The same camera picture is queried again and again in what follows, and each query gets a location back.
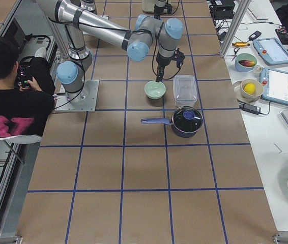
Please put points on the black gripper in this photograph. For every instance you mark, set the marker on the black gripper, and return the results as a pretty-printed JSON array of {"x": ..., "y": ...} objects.
[
  {"x": 162, "y": 61},
  {"x": 158, "y": 5}
]

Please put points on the green bowl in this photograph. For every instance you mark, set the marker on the green bowl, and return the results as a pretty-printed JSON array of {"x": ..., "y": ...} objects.
[{"x": 154, "y": 90}]

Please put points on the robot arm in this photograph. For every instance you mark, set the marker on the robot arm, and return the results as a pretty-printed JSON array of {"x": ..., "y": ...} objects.
[
  {"x": 160, "y": 6},
  {"x": 79, "y": 19}
]

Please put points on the blue bowl with fruit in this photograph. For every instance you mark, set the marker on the blue bowl with fruit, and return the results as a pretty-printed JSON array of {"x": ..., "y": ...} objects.
[{"x": 245, "y": 62}]

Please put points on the beige bowl with lemon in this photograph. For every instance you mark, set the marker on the beige bowl with lemon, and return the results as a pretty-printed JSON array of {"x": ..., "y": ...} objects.
[{"x": 259, "y": 89}]

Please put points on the clear plastic container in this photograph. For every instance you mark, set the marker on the clear plastic container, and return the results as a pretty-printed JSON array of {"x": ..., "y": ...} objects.
[{"x": 184, "y": 90}]

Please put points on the dark blue saucepan with lid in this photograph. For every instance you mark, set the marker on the dark blue saucepan with lid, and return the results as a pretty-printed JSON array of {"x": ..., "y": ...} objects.
[{"x": 185, "y": 121}]

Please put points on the scissors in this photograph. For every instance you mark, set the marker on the scissors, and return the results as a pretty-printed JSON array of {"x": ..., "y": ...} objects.
[{"x": 236, "y": 50}]

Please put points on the beige plate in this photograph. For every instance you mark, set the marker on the beige plate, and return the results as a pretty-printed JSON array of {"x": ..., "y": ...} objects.
[{"x": 238, "y": 94}]

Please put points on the orange screwdriver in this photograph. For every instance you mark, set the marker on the orange screwdriver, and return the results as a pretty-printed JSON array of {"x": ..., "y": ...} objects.
[{"x": 240, "y": 44}]

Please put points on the yellow lemon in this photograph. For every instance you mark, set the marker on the yellow lemon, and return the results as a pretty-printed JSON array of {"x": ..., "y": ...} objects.
[{"x": 249, "y": 88}]

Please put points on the black power adapter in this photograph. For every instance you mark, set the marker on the black power adapter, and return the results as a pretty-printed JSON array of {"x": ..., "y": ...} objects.
[{"x": 250, "y": 108}]

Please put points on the teach pendant tablet far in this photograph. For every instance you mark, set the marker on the teach pendant tablet far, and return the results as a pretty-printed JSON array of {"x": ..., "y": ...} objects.
[{"x": 271, "y": 51}]

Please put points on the teach pendant tablet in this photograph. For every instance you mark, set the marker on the teach pendant tablet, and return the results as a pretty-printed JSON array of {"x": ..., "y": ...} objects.
[
  {"x": 271, "y": 51},
  {"x": 275, "y": 84}
]

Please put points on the teach pendant tablet near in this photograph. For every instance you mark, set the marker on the teach pendant tablet near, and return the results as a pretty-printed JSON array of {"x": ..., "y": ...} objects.
[{"x": 275, "y": 84}]

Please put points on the smartphone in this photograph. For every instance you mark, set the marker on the smartphone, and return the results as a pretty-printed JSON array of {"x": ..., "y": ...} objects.
[{"x": 24, "y": 74}]

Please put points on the seated person black shirt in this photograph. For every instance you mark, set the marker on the seated person black shirt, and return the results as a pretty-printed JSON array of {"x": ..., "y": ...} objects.
[{"x": 24, "y": 110}]

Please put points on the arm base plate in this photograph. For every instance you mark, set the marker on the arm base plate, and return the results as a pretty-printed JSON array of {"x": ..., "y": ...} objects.
[{"x": 81, "y": 101}]

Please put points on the aluminium frame post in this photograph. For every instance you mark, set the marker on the aluminium frame post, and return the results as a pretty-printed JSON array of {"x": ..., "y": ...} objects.
[{"x": 238, "y": 16}]

